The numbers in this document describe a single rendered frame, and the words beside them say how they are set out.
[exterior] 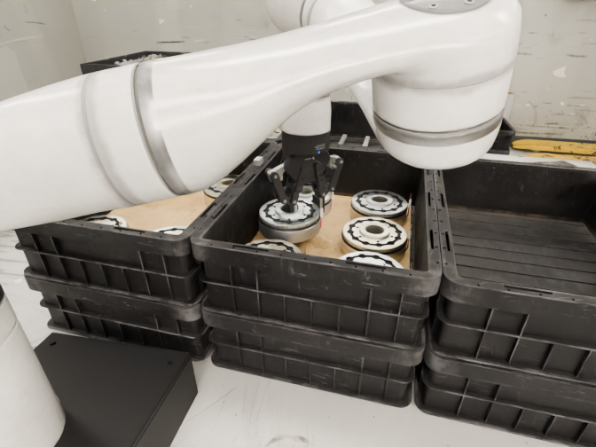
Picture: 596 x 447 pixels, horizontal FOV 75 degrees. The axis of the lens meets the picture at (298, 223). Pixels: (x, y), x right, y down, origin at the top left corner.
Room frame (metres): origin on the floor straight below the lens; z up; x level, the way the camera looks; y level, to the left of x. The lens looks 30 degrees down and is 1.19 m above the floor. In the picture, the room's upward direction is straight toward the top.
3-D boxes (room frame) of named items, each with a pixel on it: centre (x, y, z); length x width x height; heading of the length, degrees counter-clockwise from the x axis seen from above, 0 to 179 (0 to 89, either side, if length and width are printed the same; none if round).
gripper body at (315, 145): (0.59, -0.01, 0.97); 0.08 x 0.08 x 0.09
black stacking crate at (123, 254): (0.63, 0.23, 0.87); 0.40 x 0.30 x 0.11; 165
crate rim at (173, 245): (0.63, 0.23, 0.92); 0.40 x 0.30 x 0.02; 165
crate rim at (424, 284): (0.55, -0.06, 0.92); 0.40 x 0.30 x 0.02; 165
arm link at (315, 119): (0.60, 0.00, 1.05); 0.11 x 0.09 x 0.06; 30
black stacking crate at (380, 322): (0.55, -0.06, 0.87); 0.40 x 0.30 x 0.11; 165
